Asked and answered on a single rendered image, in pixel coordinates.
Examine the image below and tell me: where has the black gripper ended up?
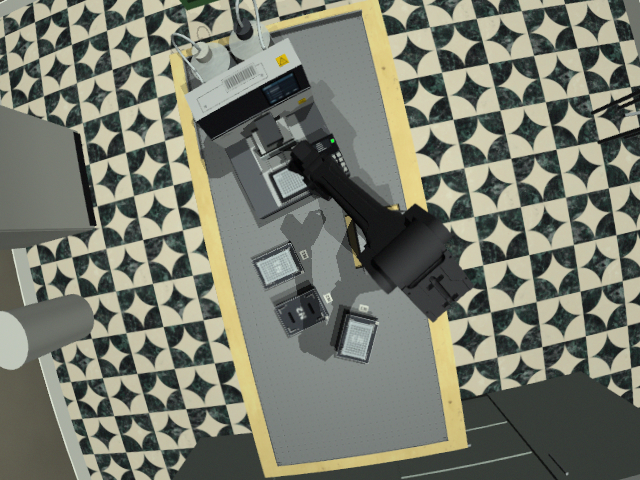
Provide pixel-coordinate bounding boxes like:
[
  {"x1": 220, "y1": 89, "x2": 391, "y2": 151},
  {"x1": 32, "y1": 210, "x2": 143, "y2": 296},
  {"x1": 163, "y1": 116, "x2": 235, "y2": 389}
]
[{"x1": 309, "y1": 166, "x2": 344, "y2": 201}]

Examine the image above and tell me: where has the white plastic bottle with black cap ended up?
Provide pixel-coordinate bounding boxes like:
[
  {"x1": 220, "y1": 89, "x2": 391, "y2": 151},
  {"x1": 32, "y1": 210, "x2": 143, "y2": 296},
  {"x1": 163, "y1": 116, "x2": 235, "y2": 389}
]
[{"x1": 229, "y1": 18, "x2": 274, "y2": 63}]

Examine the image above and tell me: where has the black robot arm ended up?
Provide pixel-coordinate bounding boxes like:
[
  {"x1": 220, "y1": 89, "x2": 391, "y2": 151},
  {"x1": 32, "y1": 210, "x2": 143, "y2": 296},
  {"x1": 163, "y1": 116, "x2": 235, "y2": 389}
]
[{"x1": 287, "y1": 140, "x2": 475, "y2": 323}]

